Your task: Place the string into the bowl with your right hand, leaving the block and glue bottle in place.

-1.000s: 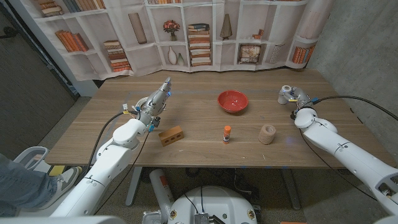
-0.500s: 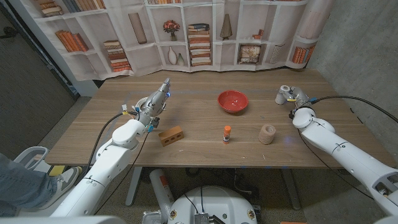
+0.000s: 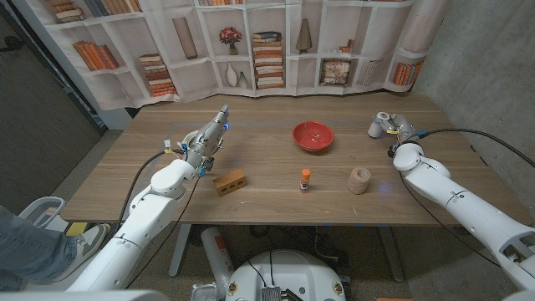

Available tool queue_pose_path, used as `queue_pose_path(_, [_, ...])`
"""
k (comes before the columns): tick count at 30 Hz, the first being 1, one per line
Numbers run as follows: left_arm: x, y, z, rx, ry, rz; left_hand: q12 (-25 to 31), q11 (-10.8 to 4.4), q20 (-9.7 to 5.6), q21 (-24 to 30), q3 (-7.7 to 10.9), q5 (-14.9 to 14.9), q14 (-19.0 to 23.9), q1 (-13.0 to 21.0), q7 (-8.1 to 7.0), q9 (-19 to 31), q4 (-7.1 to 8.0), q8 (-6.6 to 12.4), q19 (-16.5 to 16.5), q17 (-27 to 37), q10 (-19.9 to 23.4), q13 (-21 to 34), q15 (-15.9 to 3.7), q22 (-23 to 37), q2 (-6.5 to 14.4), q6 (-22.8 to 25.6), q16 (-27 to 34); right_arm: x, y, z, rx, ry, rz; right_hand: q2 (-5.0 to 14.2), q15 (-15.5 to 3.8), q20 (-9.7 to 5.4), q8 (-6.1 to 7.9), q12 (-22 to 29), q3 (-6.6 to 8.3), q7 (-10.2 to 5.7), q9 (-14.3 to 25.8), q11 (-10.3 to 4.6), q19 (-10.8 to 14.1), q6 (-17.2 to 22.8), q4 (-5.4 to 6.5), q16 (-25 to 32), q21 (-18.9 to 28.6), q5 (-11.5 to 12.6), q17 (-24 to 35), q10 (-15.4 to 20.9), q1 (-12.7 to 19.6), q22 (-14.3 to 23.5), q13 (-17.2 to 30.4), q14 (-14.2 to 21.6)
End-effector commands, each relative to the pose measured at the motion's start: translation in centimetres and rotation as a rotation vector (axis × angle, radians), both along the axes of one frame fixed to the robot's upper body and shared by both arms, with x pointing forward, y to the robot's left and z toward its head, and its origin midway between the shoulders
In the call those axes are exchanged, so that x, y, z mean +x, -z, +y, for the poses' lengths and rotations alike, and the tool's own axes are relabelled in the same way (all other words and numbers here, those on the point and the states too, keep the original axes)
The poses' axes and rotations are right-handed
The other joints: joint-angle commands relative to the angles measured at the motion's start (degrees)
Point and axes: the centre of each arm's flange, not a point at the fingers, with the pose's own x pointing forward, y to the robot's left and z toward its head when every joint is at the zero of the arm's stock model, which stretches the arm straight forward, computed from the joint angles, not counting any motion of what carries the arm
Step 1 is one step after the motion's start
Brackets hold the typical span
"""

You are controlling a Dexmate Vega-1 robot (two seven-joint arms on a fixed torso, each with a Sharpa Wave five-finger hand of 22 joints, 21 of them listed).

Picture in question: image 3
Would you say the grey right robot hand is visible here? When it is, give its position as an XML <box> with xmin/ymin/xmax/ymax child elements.
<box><xmin>374</xmin><ymin>111</ymin><xmax>419</xmax><ymax>145</ymax></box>

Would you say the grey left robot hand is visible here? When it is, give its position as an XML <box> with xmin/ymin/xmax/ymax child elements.
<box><xmin>182</xmin><ymin>104</ymin><xmax>231</xmax><ymax>171</ymax></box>

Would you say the white string spool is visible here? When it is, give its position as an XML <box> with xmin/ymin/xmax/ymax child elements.
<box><xmin>367</xmin><ymin>111</ymin><xmax>390</xmax><ymax>139</ymax></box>

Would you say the wooden brick block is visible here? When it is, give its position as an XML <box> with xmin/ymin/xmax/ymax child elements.
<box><xmin>212</xmin><ymin>168</ymin><xmax>248</xmax><ymax>198</ymax></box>

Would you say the red bowl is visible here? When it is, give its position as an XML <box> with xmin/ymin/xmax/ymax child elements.
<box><xmin>292</xmin><ymin>120</ymin><xmax>335</xmax><ymax>153</ymax></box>

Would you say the orange capped glue stick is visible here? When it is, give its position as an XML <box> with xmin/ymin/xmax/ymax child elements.
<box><xmin>298</xmin><ymin>168</ymin><xmax>312</xmax><ymax>195</ymax></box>

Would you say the tan twine roll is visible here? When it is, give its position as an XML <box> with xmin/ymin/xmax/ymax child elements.
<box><xmin>347</xmin><ymin>166</ymin><xmax>372</xmax><ymax>196</ymax></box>

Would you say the grey table leg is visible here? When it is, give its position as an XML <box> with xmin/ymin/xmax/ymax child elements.
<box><xmin>168</xmin><ymin>223</ymin><xmax>192</xmax><ymax>278</ymax></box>
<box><xmin>375</xmin><ymin>225</ymin><xmax>405</xmax><ymax>283</ymax></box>

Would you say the printed bookshelf backdrop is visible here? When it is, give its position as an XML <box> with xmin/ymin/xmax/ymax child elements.
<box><xmin>12</xmin><ymin>0</ymin><xmax>452</xmax><ymax>110</ymax></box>

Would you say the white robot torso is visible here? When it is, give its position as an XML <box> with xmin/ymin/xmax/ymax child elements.
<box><xmin>225</xmin><ymin>249</ymin><xmax>347</xmax><ymax>301</ymax></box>

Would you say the white grey sneaker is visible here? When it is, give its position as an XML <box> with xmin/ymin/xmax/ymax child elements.
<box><xmin>52</xmin><ymin>222</ymin><xmax>108</xmax><ymax>281</ymax></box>

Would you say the white plastic bin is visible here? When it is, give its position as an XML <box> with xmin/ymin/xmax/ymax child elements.
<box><xmin>18</xmin><ymin>196</ymin><xmax>68</xmax><ymax>229</ymax></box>

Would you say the person's leg in jeans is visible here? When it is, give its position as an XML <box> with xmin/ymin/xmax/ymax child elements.
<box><xmin>0</xmin><ymin>204</ymin><xmax>79</xmax><ymax>292</ymax></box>

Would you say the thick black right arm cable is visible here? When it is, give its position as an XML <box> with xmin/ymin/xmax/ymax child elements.
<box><xmin>417</xmin><ymin>128</ymin><xmax>535</xmax><ymax>168</ymax></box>

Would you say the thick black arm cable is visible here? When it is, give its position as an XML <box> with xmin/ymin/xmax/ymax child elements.
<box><xmin>116</xmin><ymin>148</ymin><xmax>187</xmax><ymax>229</ymax></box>
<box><xmin>417</xmin><ymin>128</ymin><xmax>535</xmax><ymax>168</ymax></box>

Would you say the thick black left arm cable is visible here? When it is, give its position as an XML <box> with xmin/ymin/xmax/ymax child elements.
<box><xmin>116</xmin><ymin>148</ymin><xmax>187</xmax><ymax>229</ymax></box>

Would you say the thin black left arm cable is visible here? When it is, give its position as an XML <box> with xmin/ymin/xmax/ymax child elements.
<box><xmin>125</xmin><ymin>173</ymin><xmax>201</xmax><ymax>289</ymax></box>

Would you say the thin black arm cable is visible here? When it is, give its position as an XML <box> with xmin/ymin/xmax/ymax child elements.
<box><xmin>125</xmin><ymin>173</ymin><xmax>201</xmax><ymax>289</ymax></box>
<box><xmin>399</xmin><ymin>171</ymin><xmax>502</xmax><ymax>268</ymax></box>

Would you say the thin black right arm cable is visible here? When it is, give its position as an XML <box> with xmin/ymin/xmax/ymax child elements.
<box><xmin>399</xmin><ymin>171</ymin><xmax>502</xmax><ymax>268</ymax></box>

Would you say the black door handle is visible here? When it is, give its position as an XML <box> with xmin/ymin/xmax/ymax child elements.
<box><xmin>0</xmin><ymin>35</ymin><xmax>24</xmax><ymax>54</ymax></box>

